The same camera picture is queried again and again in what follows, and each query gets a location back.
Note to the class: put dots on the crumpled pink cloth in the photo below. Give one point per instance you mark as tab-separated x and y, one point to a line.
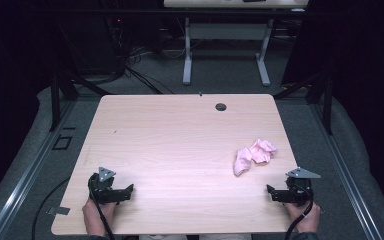
253	155

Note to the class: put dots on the black tape strip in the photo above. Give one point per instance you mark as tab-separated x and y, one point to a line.
69	128

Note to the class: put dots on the grey tape piece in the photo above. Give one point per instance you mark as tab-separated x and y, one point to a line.
59	210

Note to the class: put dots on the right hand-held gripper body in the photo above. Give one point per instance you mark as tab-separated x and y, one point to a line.
298	190

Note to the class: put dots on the white-legged background desk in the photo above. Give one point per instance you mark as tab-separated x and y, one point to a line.
226	31

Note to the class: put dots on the aluminium floor rail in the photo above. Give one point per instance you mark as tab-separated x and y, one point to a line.
346	180
23	181

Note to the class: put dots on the person's left hand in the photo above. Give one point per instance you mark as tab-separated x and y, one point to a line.
95	215

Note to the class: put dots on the person's right hand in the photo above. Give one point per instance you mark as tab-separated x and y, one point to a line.
305	218

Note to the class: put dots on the black metal frame stand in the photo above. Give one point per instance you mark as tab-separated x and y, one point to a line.
65	86
320	93

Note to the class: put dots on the flat dark device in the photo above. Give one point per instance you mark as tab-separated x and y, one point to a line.
254	0

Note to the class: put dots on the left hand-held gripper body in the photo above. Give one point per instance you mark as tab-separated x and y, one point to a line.
104	186

